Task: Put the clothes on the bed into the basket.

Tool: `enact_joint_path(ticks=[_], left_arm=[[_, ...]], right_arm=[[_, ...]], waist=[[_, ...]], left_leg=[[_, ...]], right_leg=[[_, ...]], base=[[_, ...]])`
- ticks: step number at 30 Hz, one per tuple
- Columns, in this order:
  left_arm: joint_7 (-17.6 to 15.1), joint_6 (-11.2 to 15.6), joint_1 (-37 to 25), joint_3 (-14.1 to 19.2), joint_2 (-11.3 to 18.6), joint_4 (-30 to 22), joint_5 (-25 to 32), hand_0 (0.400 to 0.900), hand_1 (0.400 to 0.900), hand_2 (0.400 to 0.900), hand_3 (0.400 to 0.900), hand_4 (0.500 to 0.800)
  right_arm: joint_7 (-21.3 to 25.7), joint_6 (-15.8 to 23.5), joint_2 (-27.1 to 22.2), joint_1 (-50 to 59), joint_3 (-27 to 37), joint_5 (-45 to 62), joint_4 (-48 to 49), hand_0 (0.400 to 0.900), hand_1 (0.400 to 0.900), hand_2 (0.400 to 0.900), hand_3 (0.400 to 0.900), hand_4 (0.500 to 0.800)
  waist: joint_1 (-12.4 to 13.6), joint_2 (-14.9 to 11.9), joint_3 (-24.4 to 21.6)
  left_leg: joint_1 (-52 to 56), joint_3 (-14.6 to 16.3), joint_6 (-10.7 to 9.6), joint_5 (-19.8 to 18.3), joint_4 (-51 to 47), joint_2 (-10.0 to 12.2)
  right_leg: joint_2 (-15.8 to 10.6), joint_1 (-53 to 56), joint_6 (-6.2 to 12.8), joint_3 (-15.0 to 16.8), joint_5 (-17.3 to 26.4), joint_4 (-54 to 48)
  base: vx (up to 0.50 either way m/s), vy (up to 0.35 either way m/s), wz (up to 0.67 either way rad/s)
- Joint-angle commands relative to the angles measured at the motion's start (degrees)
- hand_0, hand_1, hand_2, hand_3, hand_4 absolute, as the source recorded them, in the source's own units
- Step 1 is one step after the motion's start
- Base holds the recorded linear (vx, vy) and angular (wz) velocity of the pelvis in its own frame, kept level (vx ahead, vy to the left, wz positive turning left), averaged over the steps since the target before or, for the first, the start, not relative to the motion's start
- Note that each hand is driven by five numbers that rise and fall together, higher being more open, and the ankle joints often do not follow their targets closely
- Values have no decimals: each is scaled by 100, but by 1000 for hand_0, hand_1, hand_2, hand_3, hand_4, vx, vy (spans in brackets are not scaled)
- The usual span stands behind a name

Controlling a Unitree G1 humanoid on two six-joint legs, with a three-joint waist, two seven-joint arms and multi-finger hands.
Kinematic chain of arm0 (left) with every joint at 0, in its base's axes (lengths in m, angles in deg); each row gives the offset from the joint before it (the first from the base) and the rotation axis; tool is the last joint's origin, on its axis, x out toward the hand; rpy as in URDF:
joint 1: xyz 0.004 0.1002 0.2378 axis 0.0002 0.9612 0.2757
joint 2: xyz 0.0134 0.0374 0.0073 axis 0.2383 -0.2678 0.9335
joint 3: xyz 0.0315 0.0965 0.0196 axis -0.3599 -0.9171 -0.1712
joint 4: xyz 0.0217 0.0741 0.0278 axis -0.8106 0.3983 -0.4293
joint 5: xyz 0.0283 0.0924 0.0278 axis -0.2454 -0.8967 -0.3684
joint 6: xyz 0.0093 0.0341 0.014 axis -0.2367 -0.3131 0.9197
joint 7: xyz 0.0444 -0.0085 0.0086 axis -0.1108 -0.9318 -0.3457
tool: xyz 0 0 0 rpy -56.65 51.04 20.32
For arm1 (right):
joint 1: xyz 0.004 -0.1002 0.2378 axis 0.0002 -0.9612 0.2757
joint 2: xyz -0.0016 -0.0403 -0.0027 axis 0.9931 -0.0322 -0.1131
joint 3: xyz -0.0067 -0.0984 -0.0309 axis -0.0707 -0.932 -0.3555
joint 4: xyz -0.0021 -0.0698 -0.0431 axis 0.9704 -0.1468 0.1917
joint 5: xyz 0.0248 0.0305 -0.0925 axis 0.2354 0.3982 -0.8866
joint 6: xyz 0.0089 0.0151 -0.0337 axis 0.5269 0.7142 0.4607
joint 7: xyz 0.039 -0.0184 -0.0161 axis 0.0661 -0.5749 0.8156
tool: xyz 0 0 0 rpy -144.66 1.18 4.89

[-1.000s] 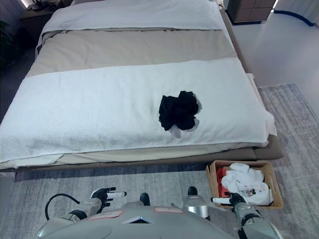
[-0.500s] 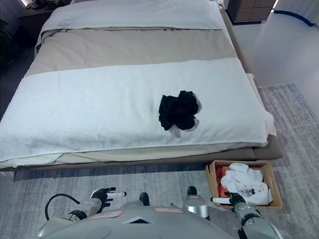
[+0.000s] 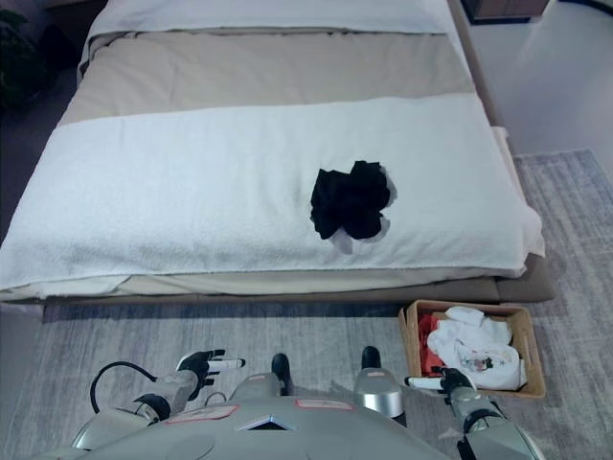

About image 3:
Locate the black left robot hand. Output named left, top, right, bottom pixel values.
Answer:
left=175, top=349, right=246, bottom=388

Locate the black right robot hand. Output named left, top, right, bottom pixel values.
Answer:
left=404, top=366, right=478, bottom=397

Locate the woven wicker laundry basket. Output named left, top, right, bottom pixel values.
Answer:
left=397, top=299, right=547, bottom=400

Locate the bed with white blanket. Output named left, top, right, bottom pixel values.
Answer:
left=0, top=0, right=556, bottom=317

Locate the white printed garment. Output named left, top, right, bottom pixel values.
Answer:
left=425, top=307, right=527, bottom=390

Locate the red garment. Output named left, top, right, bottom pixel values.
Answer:
left=417, top=313, right=449, bottom=378

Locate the silver right robot leg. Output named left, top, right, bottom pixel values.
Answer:
left=352, top=345, right=408, bottom=427

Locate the silver robot leg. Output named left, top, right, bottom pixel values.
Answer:
left=238, top=353, right=296, bottom=399
left=352, top=345, right=408, bottom=427

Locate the silver left robot leg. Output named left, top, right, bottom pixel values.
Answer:
left=238, top=353, right=296, bottom=399

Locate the silver robot torso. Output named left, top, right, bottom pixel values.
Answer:
left=35, top=371, right=454, bottom=460

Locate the grey patterned rug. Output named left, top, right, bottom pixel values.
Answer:
left=0, top=148, right=613, bottom=460

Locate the white fleece blanket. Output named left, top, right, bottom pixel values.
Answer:
left=0, top=90, right=543, bottom=297

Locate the black crumpled garment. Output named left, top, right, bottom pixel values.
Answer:
left=308, top=160, right=399, bottom=242

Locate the beige duvet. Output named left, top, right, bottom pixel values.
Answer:
left=59, top=29, right=478, bottom=128

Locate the white pillow cover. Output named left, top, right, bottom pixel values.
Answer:
left=86, top=0, right=454, bottom=39

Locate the dark wooden nightstand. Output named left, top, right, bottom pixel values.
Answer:
left=462, top=0, right=564, bottom=21

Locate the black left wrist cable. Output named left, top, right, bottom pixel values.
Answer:
left=90, top=360, right=159, bottom=414

